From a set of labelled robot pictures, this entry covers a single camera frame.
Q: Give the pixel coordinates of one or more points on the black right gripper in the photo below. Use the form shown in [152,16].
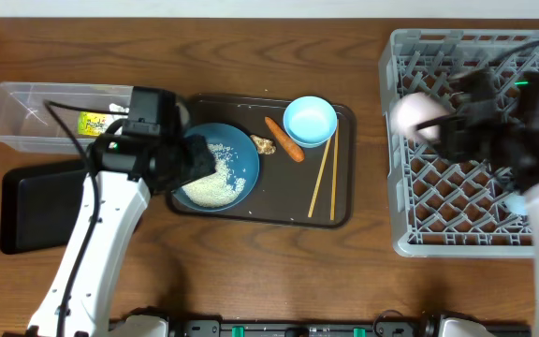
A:
[456,142]

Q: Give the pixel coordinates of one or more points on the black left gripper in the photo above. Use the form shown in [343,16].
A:
[204,165]

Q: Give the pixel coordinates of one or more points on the pink plastic cup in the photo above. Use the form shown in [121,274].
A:
[412,110]

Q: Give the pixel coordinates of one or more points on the small light blue cup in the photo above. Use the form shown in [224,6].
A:
[515,203]

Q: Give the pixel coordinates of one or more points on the light blue bowl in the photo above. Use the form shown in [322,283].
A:
[310,121]

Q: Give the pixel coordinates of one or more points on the wooden chopstick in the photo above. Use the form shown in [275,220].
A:
[319,178]
[334,173]

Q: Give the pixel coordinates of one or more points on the white tissue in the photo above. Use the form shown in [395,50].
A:
[117,109]

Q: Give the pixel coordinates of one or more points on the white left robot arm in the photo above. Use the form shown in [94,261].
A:
[123,174]

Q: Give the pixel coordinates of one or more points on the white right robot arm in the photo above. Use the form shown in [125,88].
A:
[526,173]

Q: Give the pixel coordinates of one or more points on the grey dishwasher rack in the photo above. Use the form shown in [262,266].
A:
[440,209]

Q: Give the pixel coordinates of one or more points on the clear plastic waste bin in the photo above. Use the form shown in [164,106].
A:
[26,125]

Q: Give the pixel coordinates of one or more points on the black waste bin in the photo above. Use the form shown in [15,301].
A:
[40,205]

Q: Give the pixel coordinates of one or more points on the white rice pile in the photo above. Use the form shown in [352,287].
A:
[220,188]

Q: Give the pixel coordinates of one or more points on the dark blue plate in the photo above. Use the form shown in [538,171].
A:
[245,163]

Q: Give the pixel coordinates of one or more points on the yellow green snack wrapper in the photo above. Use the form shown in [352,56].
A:
[94,124]

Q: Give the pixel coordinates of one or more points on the brown food scrap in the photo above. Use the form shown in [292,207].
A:
[263,146]

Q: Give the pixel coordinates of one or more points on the dark brown serving tray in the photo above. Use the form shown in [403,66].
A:
[284,188]

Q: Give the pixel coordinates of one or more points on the orange carrot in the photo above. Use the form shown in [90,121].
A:
[293,150]

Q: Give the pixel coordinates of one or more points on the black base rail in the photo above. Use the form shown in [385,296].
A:
[274,330]

